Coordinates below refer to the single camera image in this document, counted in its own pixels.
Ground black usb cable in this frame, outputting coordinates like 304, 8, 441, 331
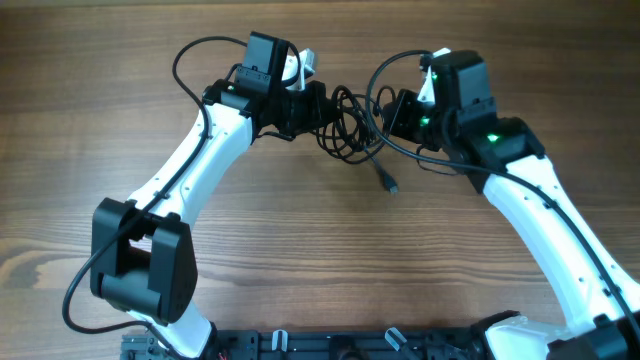
315, 84, 400, 195

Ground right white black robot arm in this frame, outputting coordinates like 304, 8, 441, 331
384, 49, 639, 359

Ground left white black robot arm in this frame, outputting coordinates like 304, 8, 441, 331
87, 32, 337, 359

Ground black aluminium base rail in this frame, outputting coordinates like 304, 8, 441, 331
119, 327, 566, 360

